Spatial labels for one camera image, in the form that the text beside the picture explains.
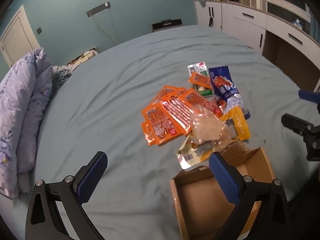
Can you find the white and yellow snack packet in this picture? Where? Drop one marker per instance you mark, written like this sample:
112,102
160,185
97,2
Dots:
188,156

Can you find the white door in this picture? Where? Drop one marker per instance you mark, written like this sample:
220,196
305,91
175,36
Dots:
16,40

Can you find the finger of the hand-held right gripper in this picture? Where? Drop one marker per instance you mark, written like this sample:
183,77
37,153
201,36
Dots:
296,123
308,95

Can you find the clear plastic bag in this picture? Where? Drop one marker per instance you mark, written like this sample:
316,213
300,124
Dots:
206,127

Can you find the black hanging item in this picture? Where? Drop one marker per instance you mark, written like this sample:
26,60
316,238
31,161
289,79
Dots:
211,21

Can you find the light blue bed sheet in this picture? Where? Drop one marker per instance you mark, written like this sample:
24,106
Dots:
112,85

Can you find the blue snack packet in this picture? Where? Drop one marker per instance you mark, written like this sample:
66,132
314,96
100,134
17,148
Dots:
223,85

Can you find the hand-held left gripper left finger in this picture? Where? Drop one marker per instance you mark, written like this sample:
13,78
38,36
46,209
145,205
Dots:
91,180

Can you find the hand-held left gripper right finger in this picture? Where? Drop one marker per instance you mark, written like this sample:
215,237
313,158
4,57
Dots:
223,177

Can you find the purple floral pillow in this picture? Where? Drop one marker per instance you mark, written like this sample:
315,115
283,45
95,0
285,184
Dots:
22,105

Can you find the grey wall switch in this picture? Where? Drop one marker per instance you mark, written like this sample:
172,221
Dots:
39,30

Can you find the bedside clutter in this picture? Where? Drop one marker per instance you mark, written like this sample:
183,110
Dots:
83,57

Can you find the pile of orange packets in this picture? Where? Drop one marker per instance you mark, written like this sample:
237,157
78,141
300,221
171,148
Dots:
172,112

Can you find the black box behind bed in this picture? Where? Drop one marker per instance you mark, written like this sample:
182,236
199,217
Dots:
166,25

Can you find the green and silver snack packet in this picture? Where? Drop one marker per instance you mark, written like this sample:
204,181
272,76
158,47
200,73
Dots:
198,67

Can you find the crumpled grey-green cloth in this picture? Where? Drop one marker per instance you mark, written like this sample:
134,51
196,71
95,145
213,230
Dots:
61,74

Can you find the brown cardboard box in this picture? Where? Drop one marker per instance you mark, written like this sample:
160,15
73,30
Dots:
205,202

